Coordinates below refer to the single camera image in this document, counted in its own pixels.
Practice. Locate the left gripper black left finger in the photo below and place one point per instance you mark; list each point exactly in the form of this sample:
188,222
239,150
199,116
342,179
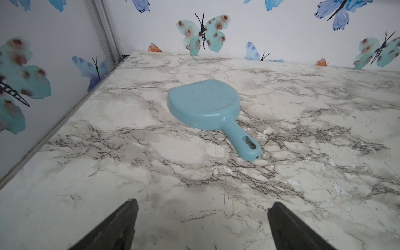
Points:
116,232

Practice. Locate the light blue dustpan scoop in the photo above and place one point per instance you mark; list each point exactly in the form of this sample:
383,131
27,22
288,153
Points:
213,105

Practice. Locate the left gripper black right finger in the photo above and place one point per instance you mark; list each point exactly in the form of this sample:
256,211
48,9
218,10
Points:
291,233

